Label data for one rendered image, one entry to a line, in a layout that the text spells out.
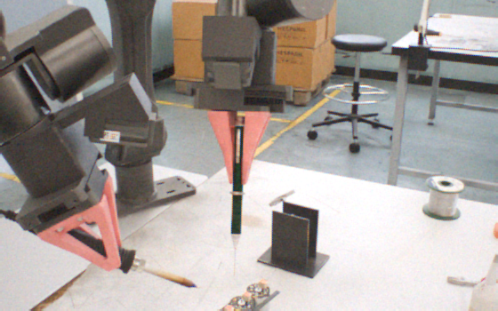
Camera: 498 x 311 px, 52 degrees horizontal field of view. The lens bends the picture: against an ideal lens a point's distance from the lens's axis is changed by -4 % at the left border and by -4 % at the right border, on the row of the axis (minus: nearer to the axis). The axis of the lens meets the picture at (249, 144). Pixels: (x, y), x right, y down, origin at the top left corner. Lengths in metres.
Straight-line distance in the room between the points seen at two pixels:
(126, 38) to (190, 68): 3.56
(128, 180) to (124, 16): 0.26
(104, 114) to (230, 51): 0.12
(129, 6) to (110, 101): 0.32
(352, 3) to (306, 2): 4.47
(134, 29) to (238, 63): 0.35
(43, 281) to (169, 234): 0.19
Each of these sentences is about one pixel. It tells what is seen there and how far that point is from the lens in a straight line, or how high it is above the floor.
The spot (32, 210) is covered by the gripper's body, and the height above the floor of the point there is 0.95.
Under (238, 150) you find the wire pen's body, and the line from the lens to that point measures 0.53.
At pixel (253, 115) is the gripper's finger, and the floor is 1.00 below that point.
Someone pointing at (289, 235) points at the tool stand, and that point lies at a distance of 0.70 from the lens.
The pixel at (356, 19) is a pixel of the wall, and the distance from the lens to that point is 4.94.
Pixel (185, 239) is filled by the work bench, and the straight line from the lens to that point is 0.79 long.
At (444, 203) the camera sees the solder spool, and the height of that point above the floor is 0.78.
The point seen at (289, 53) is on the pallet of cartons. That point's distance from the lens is 3.97.
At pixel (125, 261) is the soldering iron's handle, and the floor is 0.87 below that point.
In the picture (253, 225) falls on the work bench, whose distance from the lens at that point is 0.82.
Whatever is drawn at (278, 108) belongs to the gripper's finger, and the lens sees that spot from 0.55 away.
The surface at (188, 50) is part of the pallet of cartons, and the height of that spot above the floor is 0.36.
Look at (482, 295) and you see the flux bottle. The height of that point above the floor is 0.80.
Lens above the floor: 1.15
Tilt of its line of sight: 21 degrees down
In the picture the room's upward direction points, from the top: straight up
